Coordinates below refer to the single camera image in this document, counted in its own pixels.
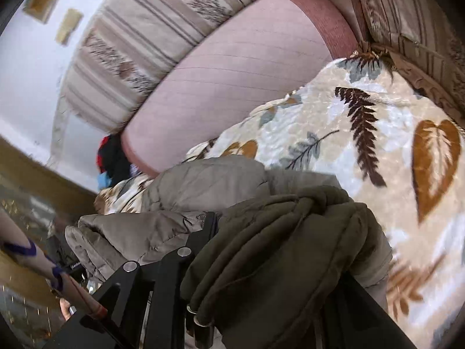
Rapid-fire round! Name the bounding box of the pink bolster cushion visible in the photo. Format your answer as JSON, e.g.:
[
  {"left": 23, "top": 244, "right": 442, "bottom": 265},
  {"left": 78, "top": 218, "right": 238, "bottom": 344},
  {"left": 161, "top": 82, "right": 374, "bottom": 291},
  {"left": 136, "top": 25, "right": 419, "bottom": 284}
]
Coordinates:
[{"left": 120, "top": 0, "right": 360, "bottom": 177}]

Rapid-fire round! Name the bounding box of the striped floral bolster cushion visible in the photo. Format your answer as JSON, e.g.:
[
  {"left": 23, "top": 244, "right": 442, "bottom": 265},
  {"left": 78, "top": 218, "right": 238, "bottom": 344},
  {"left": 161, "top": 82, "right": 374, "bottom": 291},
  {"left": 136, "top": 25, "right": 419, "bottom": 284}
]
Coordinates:
[{"left": 60, "top": 0, "right": 298, "bottom": 133}]

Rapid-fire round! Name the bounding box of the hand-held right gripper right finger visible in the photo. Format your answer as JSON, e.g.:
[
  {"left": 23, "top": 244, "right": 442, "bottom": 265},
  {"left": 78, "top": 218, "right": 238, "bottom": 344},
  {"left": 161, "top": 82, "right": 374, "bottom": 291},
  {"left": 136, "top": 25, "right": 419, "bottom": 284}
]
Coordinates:
[{"left": 336, "top": 274, "right": 418, "bottom": 349}]

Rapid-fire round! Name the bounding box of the grey-brown quilted hooded jacket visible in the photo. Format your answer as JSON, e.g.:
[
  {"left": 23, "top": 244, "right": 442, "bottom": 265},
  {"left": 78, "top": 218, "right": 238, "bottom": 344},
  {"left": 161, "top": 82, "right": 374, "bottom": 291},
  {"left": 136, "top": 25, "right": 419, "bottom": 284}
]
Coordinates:
[{"left": 65, "top": 158, "right": 395, "bottom": 349}]

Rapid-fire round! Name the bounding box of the black clothes pile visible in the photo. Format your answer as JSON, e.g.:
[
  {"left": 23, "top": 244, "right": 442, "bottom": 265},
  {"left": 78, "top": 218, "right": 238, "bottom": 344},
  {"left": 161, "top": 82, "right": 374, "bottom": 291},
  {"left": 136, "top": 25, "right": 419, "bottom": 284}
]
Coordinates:
[{"left": 103, "top": 134, "right": 133, "bottom": 188}]

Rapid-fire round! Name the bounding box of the leaf print blanket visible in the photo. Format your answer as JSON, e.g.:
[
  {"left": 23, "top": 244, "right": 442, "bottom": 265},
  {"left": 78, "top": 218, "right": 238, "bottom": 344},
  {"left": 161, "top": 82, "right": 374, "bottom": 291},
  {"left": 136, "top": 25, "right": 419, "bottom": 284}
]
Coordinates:
[{"left": 95, "top": 56, "right": 465, "bottom": 349}]

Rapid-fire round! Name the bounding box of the large striped floral cushion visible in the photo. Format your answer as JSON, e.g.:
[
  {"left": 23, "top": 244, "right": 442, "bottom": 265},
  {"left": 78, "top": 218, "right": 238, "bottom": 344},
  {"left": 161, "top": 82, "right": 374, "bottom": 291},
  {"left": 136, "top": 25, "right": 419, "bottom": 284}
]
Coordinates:
[{"left": 354, "top": 0, "right": 465, "bottom": 128}]

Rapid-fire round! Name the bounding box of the person's white-sleeved forearm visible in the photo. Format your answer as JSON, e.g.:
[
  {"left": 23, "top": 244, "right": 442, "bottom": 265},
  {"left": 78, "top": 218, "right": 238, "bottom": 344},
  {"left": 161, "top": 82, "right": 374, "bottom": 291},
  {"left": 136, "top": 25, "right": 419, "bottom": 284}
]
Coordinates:
[{"left": 0, "top": 209, "right": 109, "bottom": 318}]

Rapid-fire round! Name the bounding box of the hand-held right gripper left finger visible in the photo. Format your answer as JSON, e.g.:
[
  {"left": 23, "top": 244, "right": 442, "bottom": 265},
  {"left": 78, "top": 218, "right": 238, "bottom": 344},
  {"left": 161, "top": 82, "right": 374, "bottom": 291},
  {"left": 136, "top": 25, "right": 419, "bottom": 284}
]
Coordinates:
[{"left": 82, "top": 213, "right": 219, "bottom": 349}]

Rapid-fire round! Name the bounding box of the red cloth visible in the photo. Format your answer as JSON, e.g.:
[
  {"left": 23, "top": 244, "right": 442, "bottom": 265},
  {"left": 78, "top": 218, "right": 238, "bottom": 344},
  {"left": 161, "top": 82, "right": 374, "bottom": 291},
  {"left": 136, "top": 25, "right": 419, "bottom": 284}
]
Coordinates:
[{"left": 96, "top": 135, "right": 111, "bottom": 170}]

